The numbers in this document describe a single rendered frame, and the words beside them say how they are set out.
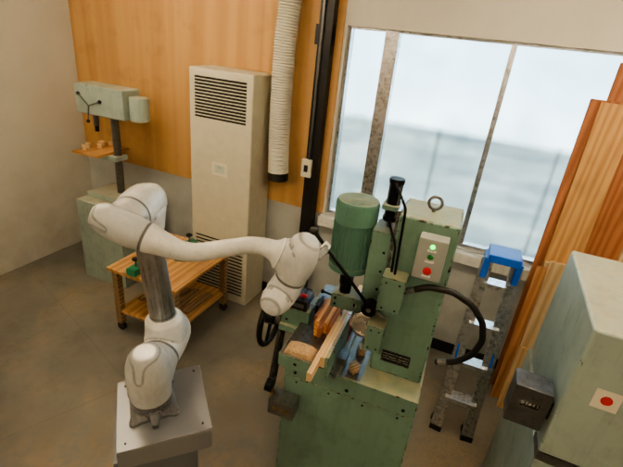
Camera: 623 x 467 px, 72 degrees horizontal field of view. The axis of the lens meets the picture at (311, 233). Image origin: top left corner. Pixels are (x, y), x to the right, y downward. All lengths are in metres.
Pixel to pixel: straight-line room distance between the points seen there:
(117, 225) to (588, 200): 2.39
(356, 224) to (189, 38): 2.34
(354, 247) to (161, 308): 0.79
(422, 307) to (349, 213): 0.46
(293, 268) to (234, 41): 2.33
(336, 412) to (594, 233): 1.79
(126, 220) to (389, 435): 1.36
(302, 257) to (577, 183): 1.89
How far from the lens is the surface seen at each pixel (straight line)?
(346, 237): 1.70
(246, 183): 3.14
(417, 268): 1.58
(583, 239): 2.89
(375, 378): 1.92
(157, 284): 1.71
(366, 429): 2.04
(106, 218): 1.44
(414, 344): 1.83
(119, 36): 4.07
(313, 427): 2.14
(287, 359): 1.81
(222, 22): 3.43
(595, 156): 2.79
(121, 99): 3.50
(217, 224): 3.41
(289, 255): 1.29
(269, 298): 1.35
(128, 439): 1.84
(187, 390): 1.93
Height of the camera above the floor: 2.08
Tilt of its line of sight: 25 degrees down
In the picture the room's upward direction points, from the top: 6 degrees clockwise
